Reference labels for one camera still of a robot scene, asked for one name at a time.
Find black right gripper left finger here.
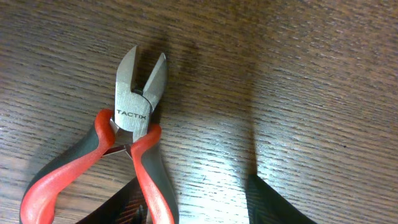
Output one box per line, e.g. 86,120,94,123
76,178,147,224

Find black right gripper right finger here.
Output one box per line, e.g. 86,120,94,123
247,174,316,224

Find red black diagonal cutters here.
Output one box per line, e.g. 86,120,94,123
19,47,179,224

